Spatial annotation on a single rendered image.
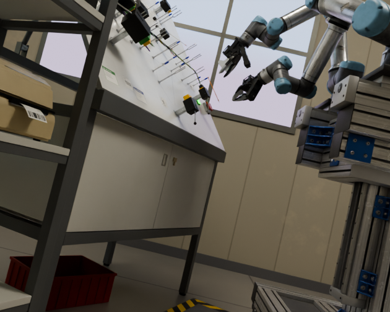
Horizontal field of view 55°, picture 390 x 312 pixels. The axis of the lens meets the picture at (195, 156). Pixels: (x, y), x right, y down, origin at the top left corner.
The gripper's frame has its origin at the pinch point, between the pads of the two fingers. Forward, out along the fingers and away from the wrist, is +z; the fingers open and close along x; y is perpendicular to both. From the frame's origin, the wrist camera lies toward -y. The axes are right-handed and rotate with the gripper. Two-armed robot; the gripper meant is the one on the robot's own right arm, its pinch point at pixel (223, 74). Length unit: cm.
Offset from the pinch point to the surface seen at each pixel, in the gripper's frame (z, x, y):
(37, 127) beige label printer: 44, 116, -16
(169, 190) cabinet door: 58, 34, -29
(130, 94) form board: 27, 79, -9
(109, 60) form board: 22, 85, 2
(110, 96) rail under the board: 29, 93, -13
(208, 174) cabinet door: 49, -9, -27
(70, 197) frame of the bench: 61, 98, -26
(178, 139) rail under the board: 35, 43, -20
